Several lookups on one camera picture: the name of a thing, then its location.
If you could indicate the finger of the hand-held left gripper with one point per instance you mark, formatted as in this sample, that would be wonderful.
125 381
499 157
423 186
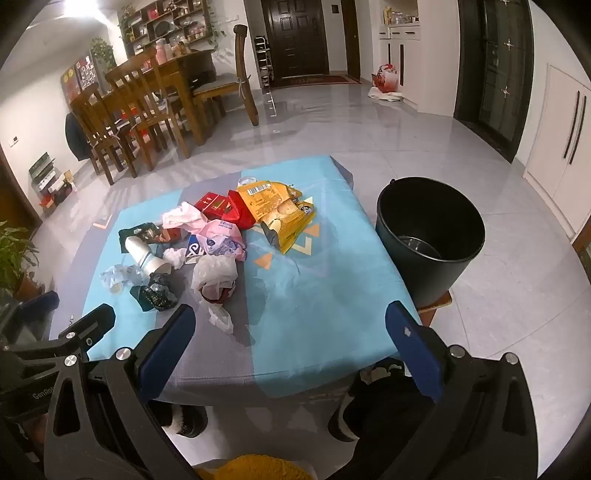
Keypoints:
32 309
94 323

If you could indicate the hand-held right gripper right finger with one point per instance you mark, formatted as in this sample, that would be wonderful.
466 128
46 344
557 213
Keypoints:
415 350

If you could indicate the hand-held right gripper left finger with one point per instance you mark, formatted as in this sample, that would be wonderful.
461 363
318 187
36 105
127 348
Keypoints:
166 350

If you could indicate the blue knotted cloth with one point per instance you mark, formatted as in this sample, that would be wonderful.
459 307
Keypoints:
117 277

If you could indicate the black trash bucket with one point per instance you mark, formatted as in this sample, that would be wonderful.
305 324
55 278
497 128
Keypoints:
406 263

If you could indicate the white tissue ball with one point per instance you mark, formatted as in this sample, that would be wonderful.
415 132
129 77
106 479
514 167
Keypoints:
173 256

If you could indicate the pink printed packet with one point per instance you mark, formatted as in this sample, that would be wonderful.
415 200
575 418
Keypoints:
221 230

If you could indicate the pink plastic bag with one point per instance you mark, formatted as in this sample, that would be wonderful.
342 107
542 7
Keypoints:
182 217

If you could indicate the red cigarette box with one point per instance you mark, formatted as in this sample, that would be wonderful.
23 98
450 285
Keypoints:
210 205

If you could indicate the red snack bag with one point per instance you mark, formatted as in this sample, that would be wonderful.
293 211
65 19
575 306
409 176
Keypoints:
240 210

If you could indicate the yellow chip bag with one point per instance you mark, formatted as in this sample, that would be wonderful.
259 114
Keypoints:
291 226

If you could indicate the yellow barcode snack bag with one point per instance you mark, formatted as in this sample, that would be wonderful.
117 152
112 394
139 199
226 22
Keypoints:
268 198

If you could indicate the wooden stool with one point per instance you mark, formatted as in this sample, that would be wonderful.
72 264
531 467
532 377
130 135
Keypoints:
436 305

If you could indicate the potted plant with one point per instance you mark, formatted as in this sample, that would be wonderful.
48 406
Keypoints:
14 258

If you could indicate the black crumpled plastic bag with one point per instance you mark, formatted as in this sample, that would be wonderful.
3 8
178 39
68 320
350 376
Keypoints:
154 291

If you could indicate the white tissue piece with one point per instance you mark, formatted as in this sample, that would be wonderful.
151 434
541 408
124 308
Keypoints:
221 318

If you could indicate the person's left shoe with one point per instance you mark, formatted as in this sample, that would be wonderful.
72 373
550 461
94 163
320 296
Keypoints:
184 420

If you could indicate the person's shoe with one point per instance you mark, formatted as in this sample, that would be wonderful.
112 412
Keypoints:
341 420
184 420

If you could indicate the white paper cup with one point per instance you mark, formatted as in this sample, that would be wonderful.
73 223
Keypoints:
143 258

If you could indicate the white plastic bag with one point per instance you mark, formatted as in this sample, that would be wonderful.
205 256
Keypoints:
214 272

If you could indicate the person's right shoe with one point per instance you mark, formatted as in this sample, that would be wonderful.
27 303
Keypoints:
341 420

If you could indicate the dark green packet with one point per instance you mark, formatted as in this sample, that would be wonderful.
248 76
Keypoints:
141 230

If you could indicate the blue white printed packet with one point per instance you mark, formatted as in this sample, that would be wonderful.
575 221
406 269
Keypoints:
198 251

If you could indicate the brown snack packet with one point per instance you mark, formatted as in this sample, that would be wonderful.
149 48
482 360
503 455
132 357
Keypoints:
170 235

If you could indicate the blue grey printed tablecloth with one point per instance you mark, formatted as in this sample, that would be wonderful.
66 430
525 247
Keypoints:
300 314

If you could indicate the yellow fuzzy cloth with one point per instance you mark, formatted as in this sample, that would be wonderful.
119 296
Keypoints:
249 468

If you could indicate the dark hanging jacket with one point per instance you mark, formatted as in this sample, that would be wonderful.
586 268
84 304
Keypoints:
76 136

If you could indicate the white wardrobe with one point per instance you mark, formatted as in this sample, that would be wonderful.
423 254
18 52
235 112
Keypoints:
558 147

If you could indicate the white cloth bag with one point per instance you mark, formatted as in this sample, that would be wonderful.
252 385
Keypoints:
385 96

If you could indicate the green shelf plant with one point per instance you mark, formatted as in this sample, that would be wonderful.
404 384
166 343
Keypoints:
104 50

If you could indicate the wooden dining chairs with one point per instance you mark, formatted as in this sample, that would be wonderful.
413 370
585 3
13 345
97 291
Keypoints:
184 69

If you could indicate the red gift bag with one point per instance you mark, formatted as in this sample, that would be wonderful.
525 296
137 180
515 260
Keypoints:
385 78

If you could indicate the pink bottle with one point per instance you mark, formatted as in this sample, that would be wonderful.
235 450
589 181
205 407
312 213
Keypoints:
161 50

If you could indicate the door mat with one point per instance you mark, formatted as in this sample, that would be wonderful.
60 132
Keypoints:
318 81

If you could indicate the wooden chair with cushion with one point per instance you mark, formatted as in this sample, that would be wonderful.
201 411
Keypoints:
240 69

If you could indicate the black glass door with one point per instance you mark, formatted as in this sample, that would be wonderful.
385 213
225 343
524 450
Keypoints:
496 69

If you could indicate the white hallway cabinet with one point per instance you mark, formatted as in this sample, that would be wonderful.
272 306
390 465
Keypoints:
401 46

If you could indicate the metal shoe rack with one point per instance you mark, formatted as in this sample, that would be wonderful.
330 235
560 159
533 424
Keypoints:
265 60

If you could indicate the dark narrow door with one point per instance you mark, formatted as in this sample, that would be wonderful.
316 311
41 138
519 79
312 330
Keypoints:
351 37

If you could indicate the dark wooden door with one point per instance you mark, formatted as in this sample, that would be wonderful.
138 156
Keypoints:
295 37

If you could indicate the wall shelf with items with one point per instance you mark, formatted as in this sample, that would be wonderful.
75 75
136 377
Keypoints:
48 182

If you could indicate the wall poster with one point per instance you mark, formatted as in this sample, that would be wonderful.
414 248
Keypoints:
88 71
69 85

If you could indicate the wooden wall shelf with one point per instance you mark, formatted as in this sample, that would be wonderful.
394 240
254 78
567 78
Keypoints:
161 23

